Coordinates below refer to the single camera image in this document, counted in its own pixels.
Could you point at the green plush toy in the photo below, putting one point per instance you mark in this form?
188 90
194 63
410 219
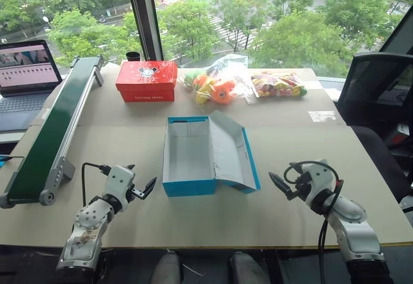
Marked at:
191 77

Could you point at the black window frame post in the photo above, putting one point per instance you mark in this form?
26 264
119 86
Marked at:
143 16

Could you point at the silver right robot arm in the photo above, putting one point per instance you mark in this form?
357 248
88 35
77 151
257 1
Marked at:
350 219

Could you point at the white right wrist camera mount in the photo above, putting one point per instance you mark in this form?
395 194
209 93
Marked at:
319 176

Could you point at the clear plastic toy bag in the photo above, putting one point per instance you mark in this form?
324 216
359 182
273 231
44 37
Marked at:
226 67

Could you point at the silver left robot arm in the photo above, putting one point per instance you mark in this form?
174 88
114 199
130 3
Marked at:
87 222

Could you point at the blue shoe box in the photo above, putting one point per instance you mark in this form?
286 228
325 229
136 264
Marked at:
190 155

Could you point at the yellow plush toy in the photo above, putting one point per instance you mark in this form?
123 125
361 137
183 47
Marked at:
203 95

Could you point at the red shoe box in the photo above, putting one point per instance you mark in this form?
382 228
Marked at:
145 84

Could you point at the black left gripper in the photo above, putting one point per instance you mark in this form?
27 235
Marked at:
135 193

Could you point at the bag of colourful small toys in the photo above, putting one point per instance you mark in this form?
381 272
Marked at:
277 85

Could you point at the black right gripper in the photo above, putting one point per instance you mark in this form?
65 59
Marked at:
302 187

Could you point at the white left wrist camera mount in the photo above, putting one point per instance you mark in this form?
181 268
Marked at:
120 179

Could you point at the black slanted window frame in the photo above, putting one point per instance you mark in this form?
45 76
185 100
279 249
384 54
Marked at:
397 34

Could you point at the black cup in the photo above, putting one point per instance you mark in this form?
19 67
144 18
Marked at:
132 56

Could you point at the black office chair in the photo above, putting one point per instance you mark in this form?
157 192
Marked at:
374 97

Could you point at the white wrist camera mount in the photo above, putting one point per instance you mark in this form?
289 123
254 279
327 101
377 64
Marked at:
319 176
120 179

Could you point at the green conveyor belt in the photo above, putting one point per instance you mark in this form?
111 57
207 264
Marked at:
51 126

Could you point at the grey laptop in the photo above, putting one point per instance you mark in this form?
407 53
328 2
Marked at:
22 80

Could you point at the orange plush toy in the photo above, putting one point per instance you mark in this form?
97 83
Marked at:
222 92

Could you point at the clear tape patch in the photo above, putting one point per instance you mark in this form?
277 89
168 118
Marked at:
322 116

